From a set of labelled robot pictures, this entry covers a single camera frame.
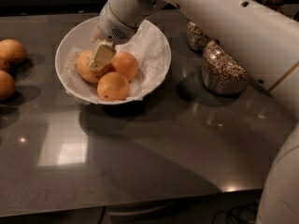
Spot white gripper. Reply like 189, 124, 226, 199
89, 2, 137, 71

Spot orange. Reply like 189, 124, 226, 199
97, 72, 129, 102
0, 59, 9, 72
0, 39, 27, 64
109, 51, 138, 81
0, 70, 16, 100
76, 50, 108, 84

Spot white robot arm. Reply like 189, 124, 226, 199
92, 0, 299, 224

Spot orange front in bowl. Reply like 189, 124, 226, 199
97, 72, 129, 102

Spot white bowl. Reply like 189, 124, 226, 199
54, 16, 172, 106

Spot white paper liner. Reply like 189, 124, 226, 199
61, 20, 166, 105

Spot orange on table top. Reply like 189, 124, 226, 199
0, 39, 27, 64

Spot rear left glass jar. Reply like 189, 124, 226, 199
186, 21, 210, 52

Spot orange on table bottom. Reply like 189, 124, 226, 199
0, 70, 16, 100

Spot front glass cereal jar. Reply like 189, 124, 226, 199
202, 41, 250, 95

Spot black cable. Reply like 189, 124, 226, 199
212, 201, 260, 224

